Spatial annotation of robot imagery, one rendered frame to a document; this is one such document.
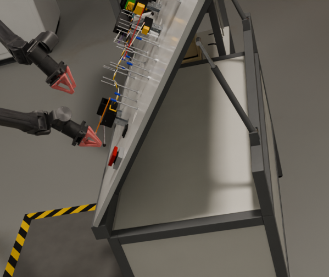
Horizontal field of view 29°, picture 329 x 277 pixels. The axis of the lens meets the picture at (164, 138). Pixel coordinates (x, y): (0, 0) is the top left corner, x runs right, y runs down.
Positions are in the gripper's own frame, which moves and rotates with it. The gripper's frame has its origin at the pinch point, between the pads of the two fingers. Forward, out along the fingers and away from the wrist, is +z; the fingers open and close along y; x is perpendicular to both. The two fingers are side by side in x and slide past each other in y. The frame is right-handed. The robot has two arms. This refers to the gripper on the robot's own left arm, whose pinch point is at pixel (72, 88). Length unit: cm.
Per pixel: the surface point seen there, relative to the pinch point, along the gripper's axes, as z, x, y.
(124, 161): 23.4, -5.4, -29.6
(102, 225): 38.6, 20.4, -23.7
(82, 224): 80, 93, 93
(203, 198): 60, -9, -13
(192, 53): 48, -20, 104
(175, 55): 6, -44, -38
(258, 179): 57, -34, -32
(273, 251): 87, -18, -27
